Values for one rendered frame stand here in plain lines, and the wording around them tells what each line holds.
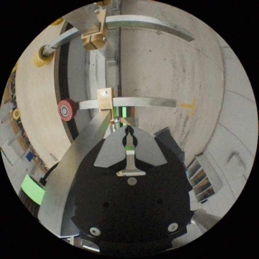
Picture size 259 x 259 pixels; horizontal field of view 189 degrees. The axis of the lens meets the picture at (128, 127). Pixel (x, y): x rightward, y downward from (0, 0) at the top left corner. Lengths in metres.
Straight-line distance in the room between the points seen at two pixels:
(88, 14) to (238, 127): 2.71
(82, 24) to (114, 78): 0.33
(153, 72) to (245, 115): 2.41
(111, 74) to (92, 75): 0.16
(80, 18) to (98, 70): 0.42
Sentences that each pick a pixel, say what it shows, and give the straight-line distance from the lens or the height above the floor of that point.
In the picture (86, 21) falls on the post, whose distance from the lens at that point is 0.19.
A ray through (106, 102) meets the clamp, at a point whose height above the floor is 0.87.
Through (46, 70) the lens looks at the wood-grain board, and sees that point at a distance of 0.41.
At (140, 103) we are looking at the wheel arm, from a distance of 0.27.
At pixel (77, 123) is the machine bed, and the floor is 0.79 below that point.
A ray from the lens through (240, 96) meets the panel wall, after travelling 2.71.
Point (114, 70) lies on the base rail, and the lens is 0.44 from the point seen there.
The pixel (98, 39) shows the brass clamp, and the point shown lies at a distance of 0.21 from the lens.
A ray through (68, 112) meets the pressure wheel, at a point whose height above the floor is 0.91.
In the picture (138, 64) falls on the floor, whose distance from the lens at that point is 1.18.
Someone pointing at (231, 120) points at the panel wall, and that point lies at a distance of 2.70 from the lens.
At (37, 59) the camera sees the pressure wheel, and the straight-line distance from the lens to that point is 0.37.
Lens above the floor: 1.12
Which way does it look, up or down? 61 degrees down
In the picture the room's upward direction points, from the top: 178 degrees clockwise
